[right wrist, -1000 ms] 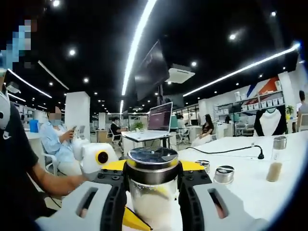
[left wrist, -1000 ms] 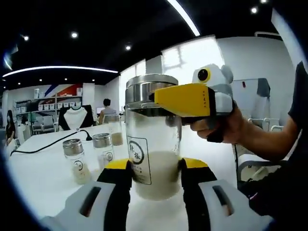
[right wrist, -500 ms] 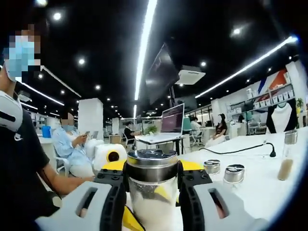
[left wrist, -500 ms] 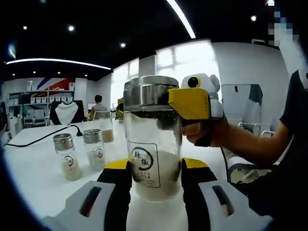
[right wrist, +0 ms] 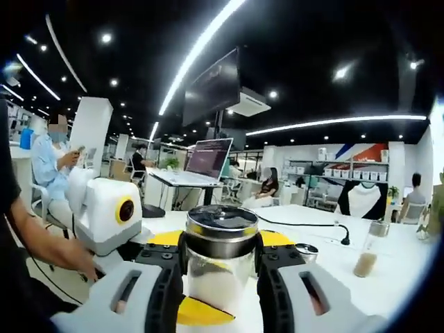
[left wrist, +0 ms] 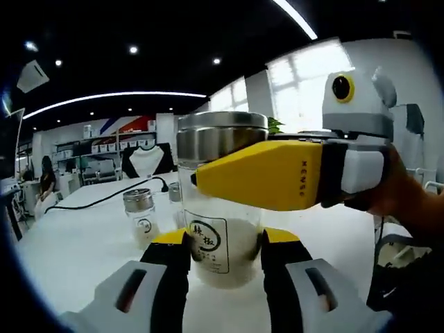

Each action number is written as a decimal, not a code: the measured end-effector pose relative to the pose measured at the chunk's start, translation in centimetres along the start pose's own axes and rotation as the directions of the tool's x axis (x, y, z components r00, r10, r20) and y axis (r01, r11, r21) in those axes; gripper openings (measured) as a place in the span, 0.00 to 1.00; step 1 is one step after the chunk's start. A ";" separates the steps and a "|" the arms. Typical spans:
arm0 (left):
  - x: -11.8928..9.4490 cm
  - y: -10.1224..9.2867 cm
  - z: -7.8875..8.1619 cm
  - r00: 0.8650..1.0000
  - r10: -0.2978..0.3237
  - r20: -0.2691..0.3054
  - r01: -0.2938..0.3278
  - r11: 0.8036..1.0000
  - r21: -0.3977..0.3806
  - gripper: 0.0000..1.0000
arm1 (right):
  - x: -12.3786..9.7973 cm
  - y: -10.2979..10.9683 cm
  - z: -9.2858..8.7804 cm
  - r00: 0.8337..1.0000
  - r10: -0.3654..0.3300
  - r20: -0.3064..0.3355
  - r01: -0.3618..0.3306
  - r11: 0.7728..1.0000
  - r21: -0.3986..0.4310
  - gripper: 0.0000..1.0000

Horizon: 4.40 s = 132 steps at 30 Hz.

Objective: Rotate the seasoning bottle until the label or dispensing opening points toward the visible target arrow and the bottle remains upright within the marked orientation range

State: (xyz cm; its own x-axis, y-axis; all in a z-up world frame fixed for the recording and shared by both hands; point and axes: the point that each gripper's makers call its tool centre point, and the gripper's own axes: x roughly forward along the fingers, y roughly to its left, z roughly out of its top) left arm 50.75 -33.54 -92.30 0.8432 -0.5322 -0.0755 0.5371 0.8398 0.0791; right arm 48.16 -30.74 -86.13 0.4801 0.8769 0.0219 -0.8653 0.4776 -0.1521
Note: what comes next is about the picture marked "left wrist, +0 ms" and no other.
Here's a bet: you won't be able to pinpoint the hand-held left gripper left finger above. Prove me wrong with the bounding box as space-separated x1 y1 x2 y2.
58 228 191 333

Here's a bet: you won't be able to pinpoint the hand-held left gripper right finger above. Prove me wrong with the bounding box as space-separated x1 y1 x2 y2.
259 227 395 333

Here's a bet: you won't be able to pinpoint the tall seasoning bottle cream powder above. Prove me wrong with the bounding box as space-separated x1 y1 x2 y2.
176 110 270 289

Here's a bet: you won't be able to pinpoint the short seasoning bottle beige powder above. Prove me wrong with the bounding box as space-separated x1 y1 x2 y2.
123 188 162 249

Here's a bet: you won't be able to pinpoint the person's right hand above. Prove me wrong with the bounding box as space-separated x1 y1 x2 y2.
343 145 423 223

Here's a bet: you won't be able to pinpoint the green potted plant white pot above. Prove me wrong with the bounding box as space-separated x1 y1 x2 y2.
266 117 286 136

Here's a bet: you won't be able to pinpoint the white cabinet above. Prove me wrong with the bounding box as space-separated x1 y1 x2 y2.
391 103 427 171

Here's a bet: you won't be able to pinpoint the large window white blinds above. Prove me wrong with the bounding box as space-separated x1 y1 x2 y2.
265 36 358 122

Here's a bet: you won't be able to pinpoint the narrow window white blinds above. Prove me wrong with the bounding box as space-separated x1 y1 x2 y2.
209 76 249 114

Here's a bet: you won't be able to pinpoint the curved ceiling light strip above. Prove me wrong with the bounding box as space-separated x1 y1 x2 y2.
271 0 318 40
22 92 208 121

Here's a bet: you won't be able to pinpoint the black white raglan shirt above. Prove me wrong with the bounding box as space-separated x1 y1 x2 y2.
119 143 174 180

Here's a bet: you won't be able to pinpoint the row of white storage boxes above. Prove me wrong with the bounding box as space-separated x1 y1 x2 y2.
92 140 157 153

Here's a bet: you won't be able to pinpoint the metal storage shelving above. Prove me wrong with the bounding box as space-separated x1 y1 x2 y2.
51 137 157 181

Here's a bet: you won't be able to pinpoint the white standing desk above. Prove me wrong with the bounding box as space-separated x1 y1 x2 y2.
0 180 28 240

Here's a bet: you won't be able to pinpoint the group of round ceiling downlights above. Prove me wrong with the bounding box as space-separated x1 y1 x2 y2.
24 40 223 115

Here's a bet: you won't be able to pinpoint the white open laptop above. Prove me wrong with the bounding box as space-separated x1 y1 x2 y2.
0 107 26 190

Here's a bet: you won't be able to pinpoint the ceiling air conditioner unit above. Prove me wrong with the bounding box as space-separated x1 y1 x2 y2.
16 59 49 93

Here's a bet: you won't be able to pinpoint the black power cable with plug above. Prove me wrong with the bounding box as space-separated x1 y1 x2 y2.
44 176 171 213

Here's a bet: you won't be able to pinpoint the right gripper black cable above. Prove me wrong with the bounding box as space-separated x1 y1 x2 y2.
373 212 389 268

